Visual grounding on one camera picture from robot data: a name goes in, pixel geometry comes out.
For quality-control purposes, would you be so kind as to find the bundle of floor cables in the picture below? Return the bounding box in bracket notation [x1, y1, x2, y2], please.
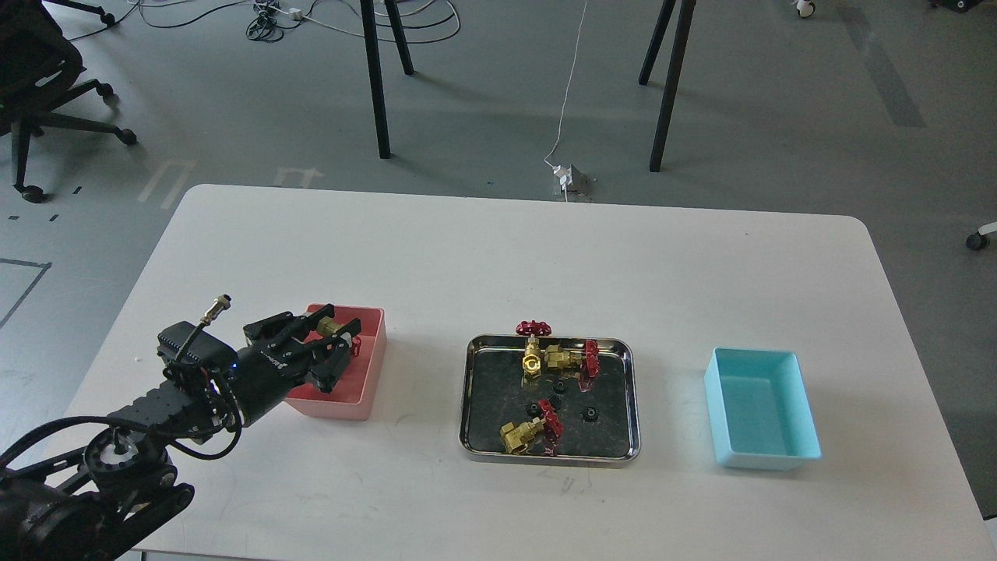
[125, 0, 462, 44]

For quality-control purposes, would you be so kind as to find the brass valve lying top right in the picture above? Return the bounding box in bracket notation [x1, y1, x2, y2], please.
[544, 340, 601, 379]

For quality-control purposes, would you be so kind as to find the chair caster right edge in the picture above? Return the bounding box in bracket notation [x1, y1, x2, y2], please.
[964, 221, 997, 251]

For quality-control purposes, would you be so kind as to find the black table leg right rear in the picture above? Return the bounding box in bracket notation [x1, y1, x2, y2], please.
[638, 0, 677, 86]

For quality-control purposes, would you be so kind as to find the blue plastic box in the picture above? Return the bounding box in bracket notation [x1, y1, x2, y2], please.
[704, 347, 823, 470]

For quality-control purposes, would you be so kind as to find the white cable on floor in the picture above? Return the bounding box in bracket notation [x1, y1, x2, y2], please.
[544, 0, 589, 172]

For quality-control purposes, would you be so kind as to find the white plug floor socket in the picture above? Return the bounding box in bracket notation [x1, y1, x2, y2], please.
[551, 164, 592, 202]

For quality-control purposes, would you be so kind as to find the white caster top right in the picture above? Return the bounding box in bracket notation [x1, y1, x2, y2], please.
[793, 0, 816, 19]

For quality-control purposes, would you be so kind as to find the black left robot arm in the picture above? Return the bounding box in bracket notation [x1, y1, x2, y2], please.
[1, 295, 362, 560]

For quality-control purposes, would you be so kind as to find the black table leg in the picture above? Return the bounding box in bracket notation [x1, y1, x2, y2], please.
[649, 1, 697, 173]
[383, 0, 414, 76]
[638, 0, 677, 86]
[360, 0, 391, 160]

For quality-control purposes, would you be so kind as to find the pink plastic box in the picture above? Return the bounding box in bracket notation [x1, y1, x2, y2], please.
[284, 305, 387, 422]

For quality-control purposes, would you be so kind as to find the brass valve red handle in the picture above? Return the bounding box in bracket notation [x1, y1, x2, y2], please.
[315, 317, 362, 358]
[516, 320, 552, 386]

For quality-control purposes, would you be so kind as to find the brass valve lying bottom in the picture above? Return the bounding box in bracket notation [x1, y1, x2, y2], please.
[499, 399, 564, 455]

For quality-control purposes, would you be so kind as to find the brass valve lying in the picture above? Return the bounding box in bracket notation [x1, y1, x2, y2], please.
[544, 340, 601, 379]
[499, 399, 564, 455]

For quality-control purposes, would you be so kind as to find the upright brass valve red handle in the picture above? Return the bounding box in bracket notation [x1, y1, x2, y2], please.
[516, 320, 552, 386]

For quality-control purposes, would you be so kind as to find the black office chair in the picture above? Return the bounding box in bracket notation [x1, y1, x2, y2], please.
[1, 1, 138, 203]

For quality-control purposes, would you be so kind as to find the stainless steel tray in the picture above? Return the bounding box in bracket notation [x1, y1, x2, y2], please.
[460, 334, 640, 464]

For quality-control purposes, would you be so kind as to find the black table leg left rear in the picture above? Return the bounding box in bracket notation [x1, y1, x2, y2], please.
[383, 0, 414, 76]

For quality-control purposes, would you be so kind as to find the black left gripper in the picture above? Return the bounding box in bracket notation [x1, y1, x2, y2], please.
[229, 303, 353, 427]

